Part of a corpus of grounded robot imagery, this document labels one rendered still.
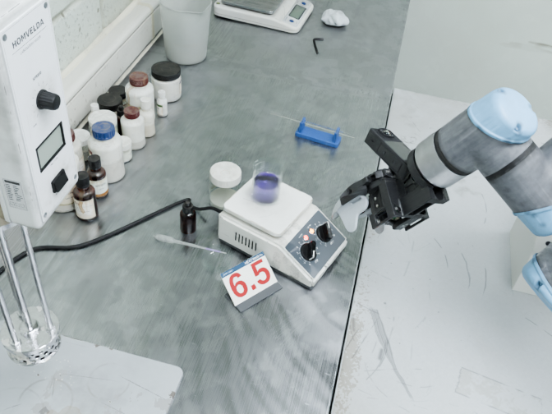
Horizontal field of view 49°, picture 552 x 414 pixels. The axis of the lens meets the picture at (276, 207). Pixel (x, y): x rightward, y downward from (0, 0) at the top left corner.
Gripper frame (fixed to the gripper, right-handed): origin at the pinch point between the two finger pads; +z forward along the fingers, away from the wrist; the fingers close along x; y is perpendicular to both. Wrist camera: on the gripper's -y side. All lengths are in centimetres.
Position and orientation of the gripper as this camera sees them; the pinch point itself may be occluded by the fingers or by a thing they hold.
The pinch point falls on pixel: (346, 211)
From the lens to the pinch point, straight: 103.6
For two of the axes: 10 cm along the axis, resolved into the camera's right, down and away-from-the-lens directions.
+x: 8.5, 0.6, 5.3
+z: -5.0, 4.2, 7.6
